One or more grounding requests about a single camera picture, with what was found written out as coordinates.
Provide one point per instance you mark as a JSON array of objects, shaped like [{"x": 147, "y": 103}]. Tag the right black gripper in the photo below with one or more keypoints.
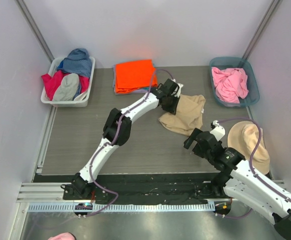
[{"x": 197, "y": 143}]

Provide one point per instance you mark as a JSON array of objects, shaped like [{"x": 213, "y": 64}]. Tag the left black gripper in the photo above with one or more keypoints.
[{"x": 170, "y": 105}]

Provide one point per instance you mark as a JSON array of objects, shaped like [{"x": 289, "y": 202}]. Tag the beige t shirt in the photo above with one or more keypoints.
[{"x": 189, "y": 115}]

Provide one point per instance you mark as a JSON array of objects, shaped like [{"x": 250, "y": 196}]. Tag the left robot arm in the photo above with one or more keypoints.
[{"x": 117, "y": 130}]

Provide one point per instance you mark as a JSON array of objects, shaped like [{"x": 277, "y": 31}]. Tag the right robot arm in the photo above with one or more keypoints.
[{"x": 237, "y": 179}]

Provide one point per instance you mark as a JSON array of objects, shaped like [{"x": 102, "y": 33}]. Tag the orange folded t shirt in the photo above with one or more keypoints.
[{"x": 134, "y": 75}]

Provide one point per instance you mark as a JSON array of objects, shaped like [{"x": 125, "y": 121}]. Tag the beige bucket hat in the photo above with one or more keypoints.
[{"x": 243, "y": 137}]

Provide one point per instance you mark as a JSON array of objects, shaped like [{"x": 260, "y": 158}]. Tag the pink crumpled t shirt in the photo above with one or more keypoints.
[{"x": 230, "y": 84}]

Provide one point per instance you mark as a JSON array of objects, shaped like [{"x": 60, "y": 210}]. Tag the teal plastic basin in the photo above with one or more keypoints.
[{"x": 225, "y": 62}]

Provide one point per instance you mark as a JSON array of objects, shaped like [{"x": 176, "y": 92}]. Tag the blue patterned garment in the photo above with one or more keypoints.
[{"x": 78, "y": 62}]

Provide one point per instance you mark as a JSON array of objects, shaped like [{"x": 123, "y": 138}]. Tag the grey garment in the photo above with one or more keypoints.
[{"x": 69, "y": 88}]

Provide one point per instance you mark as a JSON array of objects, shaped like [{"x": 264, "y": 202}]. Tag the magenta garment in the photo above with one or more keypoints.
[{"x": 51, "y": 83}]

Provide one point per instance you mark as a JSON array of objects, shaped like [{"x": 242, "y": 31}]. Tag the pink object bottom edge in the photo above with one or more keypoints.
[{"x": 63, "y": 236}]

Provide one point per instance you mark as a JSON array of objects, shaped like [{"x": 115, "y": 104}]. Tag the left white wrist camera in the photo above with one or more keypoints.
[{"x": 178, "y": 90}]

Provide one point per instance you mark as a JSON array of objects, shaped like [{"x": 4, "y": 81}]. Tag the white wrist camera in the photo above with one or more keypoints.
[
  {"x": 178, "y": 90},
  {"x": 217, "y": 130}
]

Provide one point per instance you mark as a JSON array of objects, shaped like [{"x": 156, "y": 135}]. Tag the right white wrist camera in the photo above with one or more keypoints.
[{"x": 217, "y": 130}]

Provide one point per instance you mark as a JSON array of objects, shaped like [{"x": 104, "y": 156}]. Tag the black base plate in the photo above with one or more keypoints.
[{"x": 177, "y": 177}]

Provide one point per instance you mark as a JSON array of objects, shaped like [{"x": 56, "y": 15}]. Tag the right aluminium corner post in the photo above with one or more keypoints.
[{"x": 266, "y": 19}]

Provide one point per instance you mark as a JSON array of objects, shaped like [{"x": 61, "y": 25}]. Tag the aluminium corner post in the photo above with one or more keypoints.
[
  {"x": 34, "y": 28},
  {"x": 266, "y": 19}
]

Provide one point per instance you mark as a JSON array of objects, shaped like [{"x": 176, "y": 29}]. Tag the white slotted cable duct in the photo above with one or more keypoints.
[{"x": 78, "y": 207}]

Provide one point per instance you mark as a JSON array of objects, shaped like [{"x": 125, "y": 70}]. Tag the aluminium rail frame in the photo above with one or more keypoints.
[{"x": 40, "y": 191}]

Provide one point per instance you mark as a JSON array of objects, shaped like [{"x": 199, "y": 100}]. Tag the left aluminium corner post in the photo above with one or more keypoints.
[{"x": 34, "y": 28}]

